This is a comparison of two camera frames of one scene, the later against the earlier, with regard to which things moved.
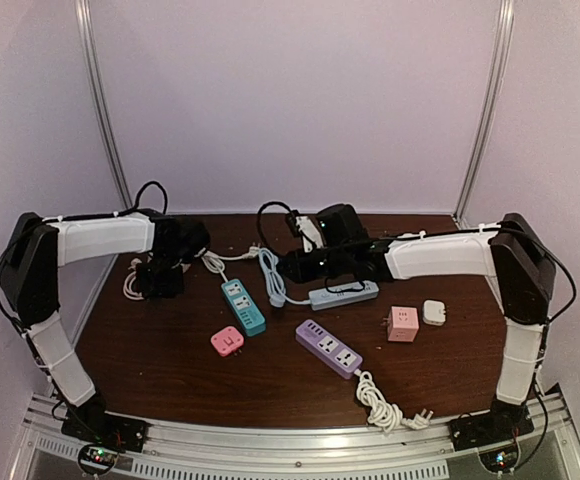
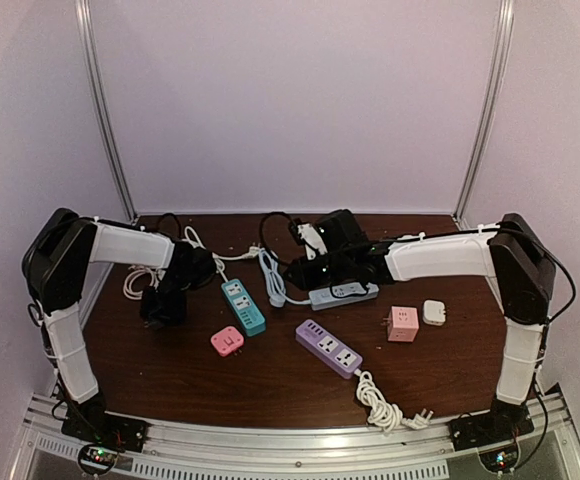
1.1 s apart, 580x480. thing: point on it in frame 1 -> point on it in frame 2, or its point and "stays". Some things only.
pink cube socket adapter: (402, 323) stays
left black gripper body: (162, 281) -> (167, 305)
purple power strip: (329, 348) stays
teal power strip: (252, 321) stays
